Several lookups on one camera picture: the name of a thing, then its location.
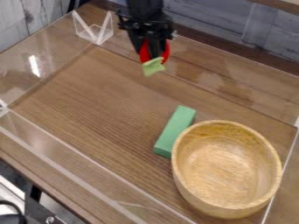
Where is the green rectangular block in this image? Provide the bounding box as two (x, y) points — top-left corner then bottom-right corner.
(153, 106), (196, 158)

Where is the clear acrylic tray wall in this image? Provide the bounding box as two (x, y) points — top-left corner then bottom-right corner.
(0, 105), (195, 224)

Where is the wooden bowl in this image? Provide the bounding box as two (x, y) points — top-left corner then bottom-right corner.
(171, 120), (283, 220)

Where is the black cable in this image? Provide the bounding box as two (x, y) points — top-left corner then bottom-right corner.
(0, 200), (28, 224)

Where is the red plush fruit green leaf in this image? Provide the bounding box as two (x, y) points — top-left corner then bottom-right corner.
(139, 40), (171, 77)

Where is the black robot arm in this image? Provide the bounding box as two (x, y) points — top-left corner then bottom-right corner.
(116, 0), (175, 64)

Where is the black table leg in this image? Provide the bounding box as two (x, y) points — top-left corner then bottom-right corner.
(29, 185), (42, 202)

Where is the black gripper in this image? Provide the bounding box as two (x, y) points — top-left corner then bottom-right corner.
(116, 10), (175, 59)

